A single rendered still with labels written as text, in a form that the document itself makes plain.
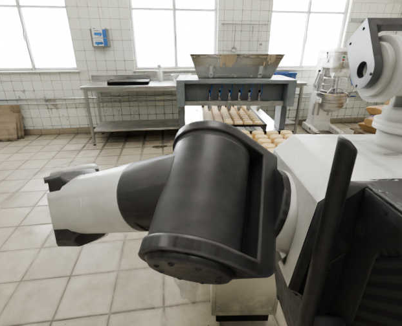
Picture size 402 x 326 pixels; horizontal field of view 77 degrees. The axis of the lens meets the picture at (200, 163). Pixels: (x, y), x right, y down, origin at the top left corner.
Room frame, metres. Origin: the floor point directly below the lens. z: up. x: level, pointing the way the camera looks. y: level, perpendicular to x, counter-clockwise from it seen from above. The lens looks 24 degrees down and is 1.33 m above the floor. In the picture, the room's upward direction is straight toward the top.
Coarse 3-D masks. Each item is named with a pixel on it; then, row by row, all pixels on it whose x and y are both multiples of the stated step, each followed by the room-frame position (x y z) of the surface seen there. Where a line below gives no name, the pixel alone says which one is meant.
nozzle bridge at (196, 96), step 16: (176, 80) 1.55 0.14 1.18; (192, 80) 1.56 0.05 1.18; (208, 80) 1.56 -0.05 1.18; (224, 80) 1.56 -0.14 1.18; (240, 80) 1.56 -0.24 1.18; (256, 80) 1.56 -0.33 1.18; (272, 80) 1.56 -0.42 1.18; (288, 80) 1.56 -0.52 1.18; (192, 96) 1.64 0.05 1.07; (224, 96) 1.64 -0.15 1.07; (256, 96) 1.65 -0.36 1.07; (272, 96) 1.65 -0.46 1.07; (288, 96) 1.56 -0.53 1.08
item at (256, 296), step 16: (224, 288) 0.87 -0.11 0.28; (240, 288) 0.87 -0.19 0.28; (256, 288) 0.87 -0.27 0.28; (272, 288) 0.87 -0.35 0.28; (224, 304) 0.87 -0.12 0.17; (240, 304) 0.87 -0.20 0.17; (256, 304) 0.87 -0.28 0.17; (272, 304) 0.87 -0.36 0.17; (224, 320) 0.90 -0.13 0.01; (240, 320) 0.90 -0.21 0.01; (256, 320) 0.90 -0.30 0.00
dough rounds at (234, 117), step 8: (208, 112) 1.86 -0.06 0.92; (216, 112) 1.86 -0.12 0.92; (224, 112) 1.86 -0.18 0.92; (232, 112) 1.86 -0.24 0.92; (240, 112) 1.86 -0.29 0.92; (248, 112) 1.86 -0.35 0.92; (216, 120) 1.62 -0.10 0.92; (224, 120) 1.64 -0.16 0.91; (232, 120) 1.69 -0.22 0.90; (240, 120) 1.62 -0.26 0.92; (248, 120) 1.62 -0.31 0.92; (256, 120) 1.62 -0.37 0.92
